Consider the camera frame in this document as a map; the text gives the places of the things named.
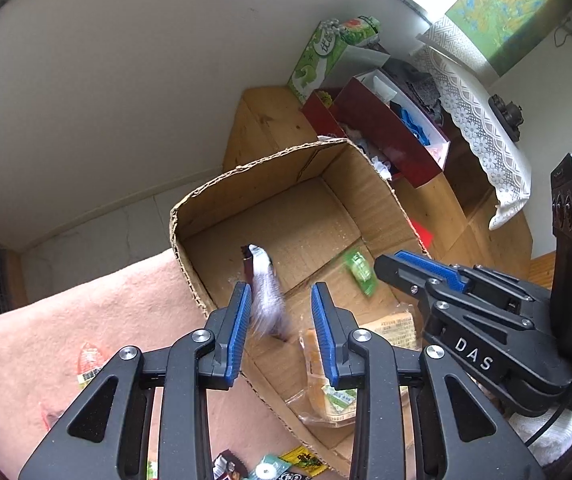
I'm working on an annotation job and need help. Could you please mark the yellow snack packet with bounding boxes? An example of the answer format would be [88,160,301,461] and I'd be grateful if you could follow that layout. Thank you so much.
[278,447,329,476]

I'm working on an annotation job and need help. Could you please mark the green tissue box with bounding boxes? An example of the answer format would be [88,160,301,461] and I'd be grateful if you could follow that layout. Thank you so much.
[287,20,351,103]

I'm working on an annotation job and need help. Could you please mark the small green carton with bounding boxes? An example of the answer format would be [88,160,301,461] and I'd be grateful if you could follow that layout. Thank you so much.
[338,16,381,47]

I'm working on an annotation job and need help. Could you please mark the wooden slatted stool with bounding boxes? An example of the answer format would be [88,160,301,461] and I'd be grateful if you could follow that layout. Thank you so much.
[528,252,559,291]

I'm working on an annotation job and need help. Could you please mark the blue plastic item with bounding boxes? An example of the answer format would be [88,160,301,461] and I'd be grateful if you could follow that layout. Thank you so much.
[390,101,434,147]

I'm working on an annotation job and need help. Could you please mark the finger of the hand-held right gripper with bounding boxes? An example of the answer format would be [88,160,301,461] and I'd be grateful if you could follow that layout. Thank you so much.
[374,254,535,342]
[395,250,551,312]

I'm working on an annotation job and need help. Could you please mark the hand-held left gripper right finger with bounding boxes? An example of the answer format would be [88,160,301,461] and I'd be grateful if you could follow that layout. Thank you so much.
[311,282,547,480]

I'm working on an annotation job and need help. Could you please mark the white lace cloth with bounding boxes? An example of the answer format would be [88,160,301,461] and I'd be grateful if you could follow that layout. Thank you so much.
[416,15,532,231]

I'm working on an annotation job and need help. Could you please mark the dark figurine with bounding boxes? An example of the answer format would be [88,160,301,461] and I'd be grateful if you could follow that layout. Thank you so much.
[488,94,524,133]

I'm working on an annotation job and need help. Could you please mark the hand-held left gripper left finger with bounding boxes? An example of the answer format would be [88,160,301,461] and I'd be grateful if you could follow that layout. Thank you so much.
[18,281,254,480]

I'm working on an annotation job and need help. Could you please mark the brown chocolate bar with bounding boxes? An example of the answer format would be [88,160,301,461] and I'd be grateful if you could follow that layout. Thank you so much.
[241,244,291,341]
[213,450,249,480]

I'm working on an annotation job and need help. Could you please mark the clear bread slice packet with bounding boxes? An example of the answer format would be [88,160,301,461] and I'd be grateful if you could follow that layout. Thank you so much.
[286,307,421,426]

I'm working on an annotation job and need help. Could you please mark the map wall poster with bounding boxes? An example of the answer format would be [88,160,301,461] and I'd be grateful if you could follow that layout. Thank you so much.
[445,0,572,78]

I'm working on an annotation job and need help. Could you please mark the small red snack packet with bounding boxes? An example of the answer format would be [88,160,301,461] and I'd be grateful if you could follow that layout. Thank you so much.
[40,402,64,431]

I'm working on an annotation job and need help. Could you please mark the brown cardboard box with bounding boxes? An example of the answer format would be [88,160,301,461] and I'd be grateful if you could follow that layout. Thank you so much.
[168,139,434,478]

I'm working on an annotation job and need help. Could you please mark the dark red gift box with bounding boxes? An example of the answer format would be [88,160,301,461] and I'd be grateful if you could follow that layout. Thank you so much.
[301,70,452,189]

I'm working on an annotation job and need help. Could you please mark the green snack packet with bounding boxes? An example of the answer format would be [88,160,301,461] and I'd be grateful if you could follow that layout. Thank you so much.
[342,249,379,297]

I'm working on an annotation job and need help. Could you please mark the white crumpled wrappers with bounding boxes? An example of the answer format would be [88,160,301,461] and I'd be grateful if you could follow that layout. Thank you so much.
[366,140,401,181]

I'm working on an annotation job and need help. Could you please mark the pink blanket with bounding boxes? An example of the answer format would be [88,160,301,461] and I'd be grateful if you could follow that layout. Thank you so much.
[0,247,357,480]

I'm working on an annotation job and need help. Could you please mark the grey paper bag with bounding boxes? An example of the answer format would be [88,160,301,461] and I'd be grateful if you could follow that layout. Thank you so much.
[326,45,391,91]

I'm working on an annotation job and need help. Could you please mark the dark cloth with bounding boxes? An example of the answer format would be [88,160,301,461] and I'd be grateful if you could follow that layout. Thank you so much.
[386,57,442,121]

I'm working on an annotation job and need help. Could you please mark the round green pastry packet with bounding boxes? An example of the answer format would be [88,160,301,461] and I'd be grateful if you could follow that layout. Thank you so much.
[248,452,291,480]

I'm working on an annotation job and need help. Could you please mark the black cable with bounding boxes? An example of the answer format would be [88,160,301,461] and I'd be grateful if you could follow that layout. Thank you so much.
[523,400,572,448]

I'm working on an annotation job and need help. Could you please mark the colourful jelly cup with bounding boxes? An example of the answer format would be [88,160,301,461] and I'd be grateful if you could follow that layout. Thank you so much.
[76,342,106,388]

